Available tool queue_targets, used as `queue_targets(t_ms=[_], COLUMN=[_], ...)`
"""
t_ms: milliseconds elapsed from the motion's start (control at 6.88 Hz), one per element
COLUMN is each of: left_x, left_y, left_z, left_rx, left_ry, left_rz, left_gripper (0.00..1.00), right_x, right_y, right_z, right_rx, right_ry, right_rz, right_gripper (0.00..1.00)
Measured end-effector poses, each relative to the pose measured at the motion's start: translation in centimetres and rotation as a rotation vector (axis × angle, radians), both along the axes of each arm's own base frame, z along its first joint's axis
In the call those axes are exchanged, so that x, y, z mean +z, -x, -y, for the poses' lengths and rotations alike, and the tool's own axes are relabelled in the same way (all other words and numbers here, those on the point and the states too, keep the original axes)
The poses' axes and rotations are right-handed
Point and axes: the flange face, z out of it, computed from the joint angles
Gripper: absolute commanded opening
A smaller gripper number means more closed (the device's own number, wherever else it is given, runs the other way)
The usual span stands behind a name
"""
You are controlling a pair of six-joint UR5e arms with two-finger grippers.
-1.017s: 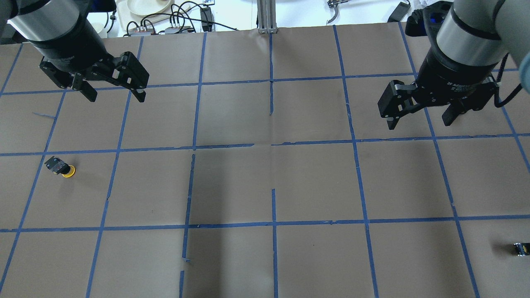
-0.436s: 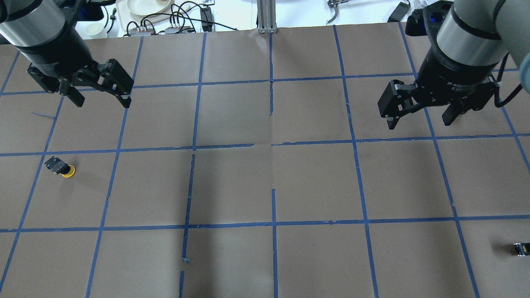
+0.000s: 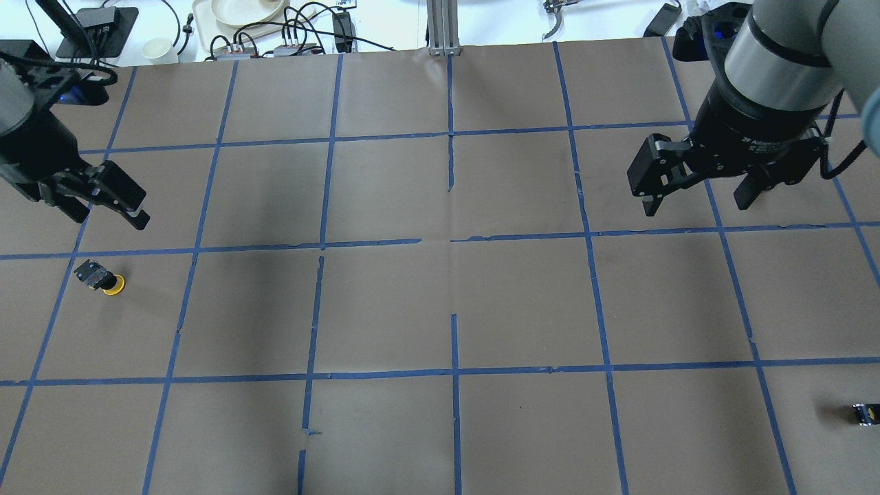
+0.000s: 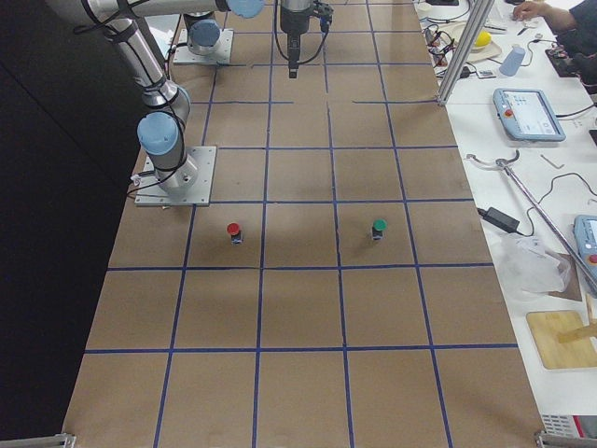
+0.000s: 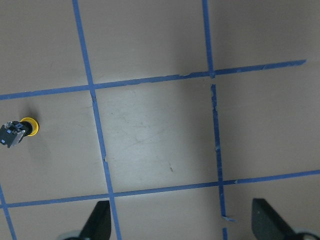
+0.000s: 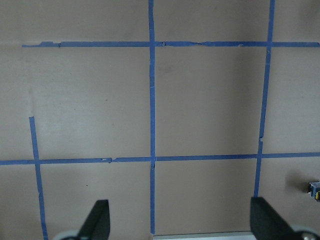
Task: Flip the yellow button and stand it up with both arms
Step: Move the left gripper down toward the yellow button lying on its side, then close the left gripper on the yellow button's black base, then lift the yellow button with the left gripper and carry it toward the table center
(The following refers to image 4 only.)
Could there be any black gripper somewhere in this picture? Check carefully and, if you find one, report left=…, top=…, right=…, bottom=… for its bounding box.
left=280, top=0, right=311, bottom=78

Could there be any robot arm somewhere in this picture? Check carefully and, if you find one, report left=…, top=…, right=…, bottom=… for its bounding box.
left=47, top=1, right=264, bottom=204
left=169, top=1, right=315, bottom=78

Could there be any red push button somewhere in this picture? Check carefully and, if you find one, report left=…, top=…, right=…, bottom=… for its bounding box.
left=227, top=222, right=243, bottom=245

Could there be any green push button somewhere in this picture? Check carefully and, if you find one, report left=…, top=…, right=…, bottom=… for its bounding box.
left=371, top=218, right=387, bottom=241

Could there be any person hand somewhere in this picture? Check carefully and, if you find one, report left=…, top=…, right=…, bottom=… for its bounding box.
left=512, top=1, right=553, bottom=21

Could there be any beige tray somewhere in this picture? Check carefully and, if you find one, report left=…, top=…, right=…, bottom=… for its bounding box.
left=439, top=21, right=502, bottom=63

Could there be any yellow lemon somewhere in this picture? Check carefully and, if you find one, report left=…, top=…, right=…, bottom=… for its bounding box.
left=474, top=31, right=493, bottom=49

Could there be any blue plastic cup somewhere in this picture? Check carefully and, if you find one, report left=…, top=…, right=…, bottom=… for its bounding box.
left=498, top=46, right=526, bottom=77

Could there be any metal reacher rod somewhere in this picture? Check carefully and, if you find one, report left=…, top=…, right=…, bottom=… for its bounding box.
left=465, top=149, right=596, bottom=292

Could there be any blue teach pendant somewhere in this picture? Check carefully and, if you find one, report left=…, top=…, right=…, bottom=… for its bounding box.
left=493, top=89, right=566, bottom=142
left=574, top=215, right=596, bottom=273

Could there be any black power adapter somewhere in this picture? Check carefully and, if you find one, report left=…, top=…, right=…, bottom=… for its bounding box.
left=480, top=207, right=520, bottom=233

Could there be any clear plastic bag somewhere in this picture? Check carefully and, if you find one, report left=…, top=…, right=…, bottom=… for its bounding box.
left=490, top=233, right=572, bottom=301

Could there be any wooden board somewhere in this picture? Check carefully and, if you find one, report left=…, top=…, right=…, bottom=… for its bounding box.
left=526, top=311, right=596, bottom=370

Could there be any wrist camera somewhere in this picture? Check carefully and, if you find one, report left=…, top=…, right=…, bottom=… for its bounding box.
left=312, top=0, right=334, bottom=35

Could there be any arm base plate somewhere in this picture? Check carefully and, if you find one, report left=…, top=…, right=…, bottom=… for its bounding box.
left=133, top=147, right=217, bottom=206
left=174, top=28, right=234, bottom=65

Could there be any aluminium frame post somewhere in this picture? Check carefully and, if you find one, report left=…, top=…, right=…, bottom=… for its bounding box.
left=437, top=0, right=494, bottom=106

